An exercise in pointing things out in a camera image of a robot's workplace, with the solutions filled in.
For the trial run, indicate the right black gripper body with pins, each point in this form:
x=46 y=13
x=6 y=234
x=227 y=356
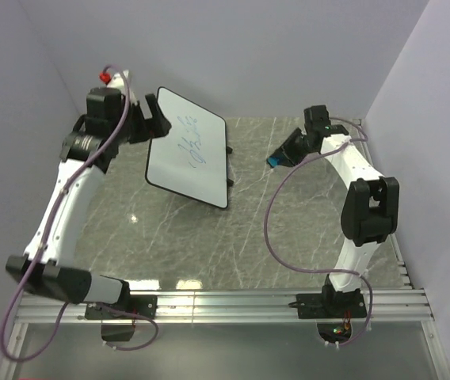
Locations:
x=307 y=150

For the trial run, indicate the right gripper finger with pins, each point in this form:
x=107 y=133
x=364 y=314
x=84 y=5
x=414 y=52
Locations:
x=288 y=158
x=290 y=147

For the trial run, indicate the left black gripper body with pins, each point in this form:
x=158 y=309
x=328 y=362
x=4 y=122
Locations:
x=136 y=128

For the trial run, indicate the blue whiteboard eraser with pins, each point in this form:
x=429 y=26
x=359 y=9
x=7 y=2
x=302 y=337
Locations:
x=275 y=161

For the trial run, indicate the white whiteboard black frame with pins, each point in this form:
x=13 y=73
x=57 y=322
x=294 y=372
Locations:
x=191 y=160

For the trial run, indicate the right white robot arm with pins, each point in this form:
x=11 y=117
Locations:
x=371 y=208

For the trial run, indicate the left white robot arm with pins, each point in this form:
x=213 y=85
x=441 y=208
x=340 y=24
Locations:
x=46 y=268

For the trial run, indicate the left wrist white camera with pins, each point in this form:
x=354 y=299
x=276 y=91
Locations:
x=119 y=81

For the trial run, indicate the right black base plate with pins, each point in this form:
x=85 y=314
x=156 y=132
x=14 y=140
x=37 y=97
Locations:
x=312 y=306

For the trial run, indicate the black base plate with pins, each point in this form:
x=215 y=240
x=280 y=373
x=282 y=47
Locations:
x=312 y=306
x=144 y=305

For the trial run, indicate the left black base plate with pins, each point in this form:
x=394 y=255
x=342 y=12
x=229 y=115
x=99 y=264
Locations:
x=144 y=305

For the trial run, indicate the aluminium front rail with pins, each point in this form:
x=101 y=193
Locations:
x=229 y=307

